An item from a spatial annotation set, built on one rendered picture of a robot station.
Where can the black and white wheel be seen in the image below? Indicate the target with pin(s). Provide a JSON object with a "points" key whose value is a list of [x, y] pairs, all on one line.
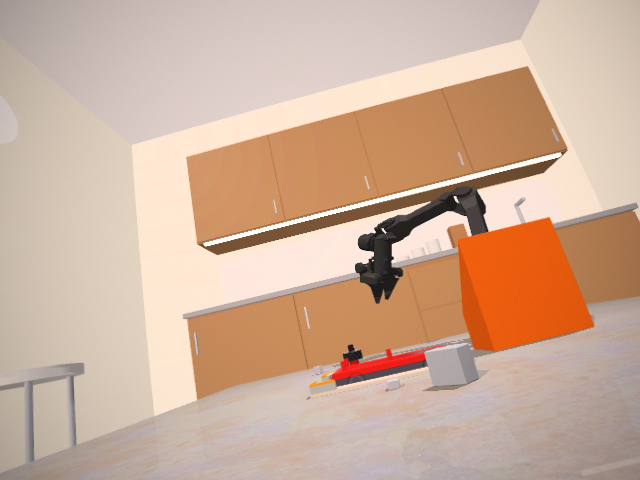
{"points": [[353, 355]]}

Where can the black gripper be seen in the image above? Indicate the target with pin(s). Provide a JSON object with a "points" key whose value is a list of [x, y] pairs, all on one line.
{"points": [[382, 272]]}

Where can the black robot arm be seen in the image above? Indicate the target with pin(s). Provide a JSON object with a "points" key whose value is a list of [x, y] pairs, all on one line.
{"points": [[399, 227]]}

